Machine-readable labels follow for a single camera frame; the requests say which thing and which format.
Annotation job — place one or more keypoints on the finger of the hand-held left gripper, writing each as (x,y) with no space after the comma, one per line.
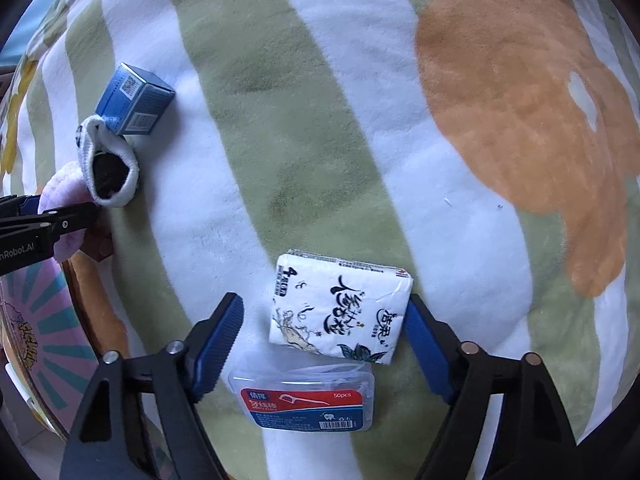
(70,220)

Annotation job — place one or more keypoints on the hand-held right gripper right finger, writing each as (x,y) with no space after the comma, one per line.
(425,345)

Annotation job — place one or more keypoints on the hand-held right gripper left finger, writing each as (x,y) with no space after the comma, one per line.
(220,342)

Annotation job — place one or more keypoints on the pink fluffy sock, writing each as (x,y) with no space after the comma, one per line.
(67,200)

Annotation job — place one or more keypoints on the white sock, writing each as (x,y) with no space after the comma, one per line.
(107,162)

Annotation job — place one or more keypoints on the white tissue pack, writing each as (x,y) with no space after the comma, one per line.
(337,307)

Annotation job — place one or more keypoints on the clear dental floss box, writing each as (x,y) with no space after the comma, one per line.
(305,392)

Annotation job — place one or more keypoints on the blue cardboard box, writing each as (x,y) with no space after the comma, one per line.
(132,100)

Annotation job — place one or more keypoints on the pink sunburst printed box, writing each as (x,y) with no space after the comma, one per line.
(35,340)

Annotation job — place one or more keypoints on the striped flower blanket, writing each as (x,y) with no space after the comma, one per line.
(320,135)

